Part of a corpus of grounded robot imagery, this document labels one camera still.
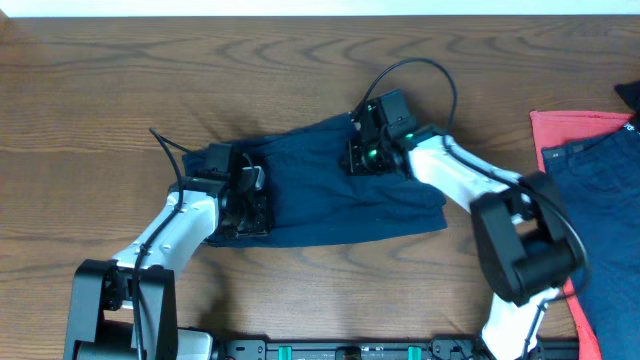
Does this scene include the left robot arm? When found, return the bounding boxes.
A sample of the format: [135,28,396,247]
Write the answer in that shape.
[63,144,272,359]

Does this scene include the black mounting rail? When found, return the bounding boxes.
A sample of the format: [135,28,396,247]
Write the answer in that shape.
[214,337,581,360]

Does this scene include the red cloth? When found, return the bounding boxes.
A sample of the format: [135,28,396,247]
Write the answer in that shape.
[530,111,632,360]

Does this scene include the navy blue shorts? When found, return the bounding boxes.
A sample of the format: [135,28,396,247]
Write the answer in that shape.
[210,114,447,248]

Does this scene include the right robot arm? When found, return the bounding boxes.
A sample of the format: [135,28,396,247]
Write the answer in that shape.
[343,90,588,359]

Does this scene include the black garment at edge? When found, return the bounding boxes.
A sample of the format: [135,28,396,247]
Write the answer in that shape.
[614,80,640,113]

